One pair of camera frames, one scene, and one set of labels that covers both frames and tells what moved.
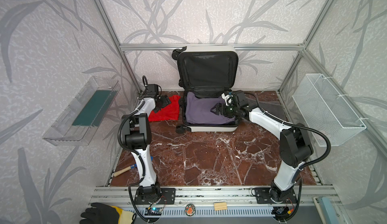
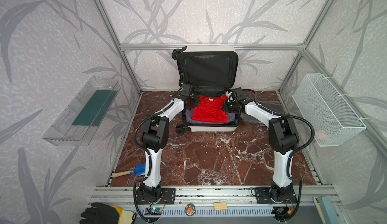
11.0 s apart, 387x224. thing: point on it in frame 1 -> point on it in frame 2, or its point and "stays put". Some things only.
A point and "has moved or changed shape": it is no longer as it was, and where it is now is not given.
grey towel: (275, 109) stays put
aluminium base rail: (236, 196) stays put
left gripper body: (163, 102) -> (191, 102)
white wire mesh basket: (326, 110) stays put
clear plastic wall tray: (76, 126) stays put
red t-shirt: (170, 112) has moved or changed shape
